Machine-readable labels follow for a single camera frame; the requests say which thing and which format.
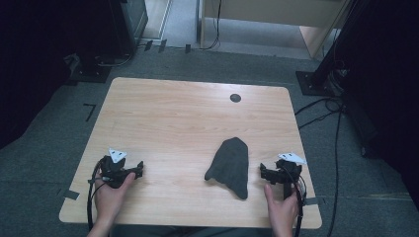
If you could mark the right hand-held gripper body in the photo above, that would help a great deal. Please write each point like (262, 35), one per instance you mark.
(286, 173)

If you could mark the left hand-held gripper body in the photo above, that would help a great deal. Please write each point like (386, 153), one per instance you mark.
(113, 171)

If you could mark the dark grey yellow-lined cloth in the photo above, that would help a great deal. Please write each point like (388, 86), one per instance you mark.
(230, 166)

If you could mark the person's left hand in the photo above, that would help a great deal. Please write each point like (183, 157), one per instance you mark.
(110, 200)

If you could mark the person's right hand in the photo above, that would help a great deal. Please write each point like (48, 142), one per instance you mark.
(283, 210)

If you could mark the grey tape on table edge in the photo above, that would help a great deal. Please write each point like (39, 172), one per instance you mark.
(311, 201)
(71, 195)

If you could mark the black corner tape mark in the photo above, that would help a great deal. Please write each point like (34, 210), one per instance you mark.
(90, 110)

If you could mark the black round table grommet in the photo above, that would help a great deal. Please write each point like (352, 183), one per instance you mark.
(235, 97)

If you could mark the black tape strip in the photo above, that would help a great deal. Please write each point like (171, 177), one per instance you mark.
(148, 45)
(187, 48)
(162, 45)

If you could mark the black cabinet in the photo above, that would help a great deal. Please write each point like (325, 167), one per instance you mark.
(128, 23)

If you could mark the beige wooden furniture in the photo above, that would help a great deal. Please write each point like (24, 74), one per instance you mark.
(273, 13)

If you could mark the black stand with base plate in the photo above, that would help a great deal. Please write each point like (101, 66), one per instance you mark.
(321, 80)

